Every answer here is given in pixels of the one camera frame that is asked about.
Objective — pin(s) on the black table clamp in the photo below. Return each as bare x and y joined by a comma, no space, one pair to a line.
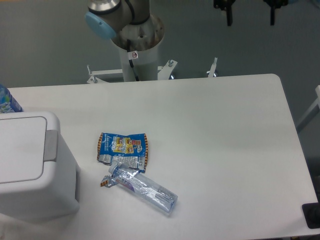
311,213

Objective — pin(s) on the white trash can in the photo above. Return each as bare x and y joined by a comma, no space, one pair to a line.
38,172

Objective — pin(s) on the blue drink bottle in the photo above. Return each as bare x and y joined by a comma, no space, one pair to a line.
8,104

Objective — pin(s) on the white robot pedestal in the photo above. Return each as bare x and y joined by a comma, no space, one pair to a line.
138,47

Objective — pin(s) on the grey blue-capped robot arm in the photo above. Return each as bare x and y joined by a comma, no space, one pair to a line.
106,18

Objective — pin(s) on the blue snack wrapper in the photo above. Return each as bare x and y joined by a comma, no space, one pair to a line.
131,150

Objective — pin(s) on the crushed clear plastic bottle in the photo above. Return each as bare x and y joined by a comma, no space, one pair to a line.
143,187

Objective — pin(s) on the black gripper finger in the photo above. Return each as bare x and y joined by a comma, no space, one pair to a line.
274,4
225,5

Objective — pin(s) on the small torn wrapper piece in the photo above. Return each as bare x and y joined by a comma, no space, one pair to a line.
108,181

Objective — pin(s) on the white frame at right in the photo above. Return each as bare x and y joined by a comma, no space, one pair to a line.
310,113

